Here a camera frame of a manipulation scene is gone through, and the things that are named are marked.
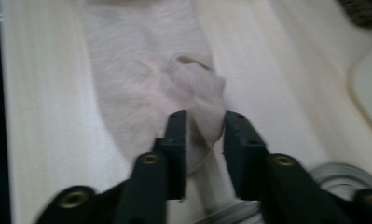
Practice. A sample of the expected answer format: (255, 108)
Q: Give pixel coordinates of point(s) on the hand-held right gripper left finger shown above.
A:
(176, 161)

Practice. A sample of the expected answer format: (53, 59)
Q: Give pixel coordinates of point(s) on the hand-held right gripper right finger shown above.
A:
(245, 161)

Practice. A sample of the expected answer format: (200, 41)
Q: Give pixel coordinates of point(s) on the pale pink sock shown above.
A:
(137, 77)

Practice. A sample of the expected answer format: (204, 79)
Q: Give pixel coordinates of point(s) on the brown wicker basket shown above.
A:
(364, 12)

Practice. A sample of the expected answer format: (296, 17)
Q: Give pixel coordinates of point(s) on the clear plastic lid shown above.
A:
(339, 177)

